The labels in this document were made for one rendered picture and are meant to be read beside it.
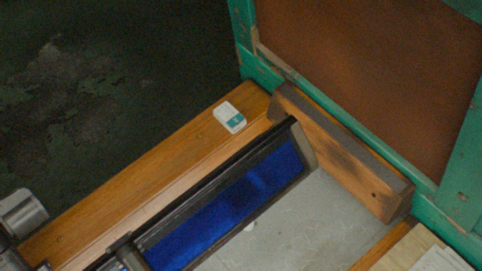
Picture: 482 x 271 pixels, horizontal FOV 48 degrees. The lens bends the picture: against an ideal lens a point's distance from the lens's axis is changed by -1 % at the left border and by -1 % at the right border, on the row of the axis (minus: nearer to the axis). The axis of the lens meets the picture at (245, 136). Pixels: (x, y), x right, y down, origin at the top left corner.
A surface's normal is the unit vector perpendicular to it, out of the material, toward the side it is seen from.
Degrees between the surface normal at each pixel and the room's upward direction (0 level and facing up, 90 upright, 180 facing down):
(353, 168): 66
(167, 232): 58
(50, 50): 0
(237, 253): 0
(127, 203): 0
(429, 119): 90
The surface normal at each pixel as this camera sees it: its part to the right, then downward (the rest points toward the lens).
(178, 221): 0.48, 0.22
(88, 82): -0.11, -0.55
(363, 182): -0.74, 0.30
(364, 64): -0.77, 0.58
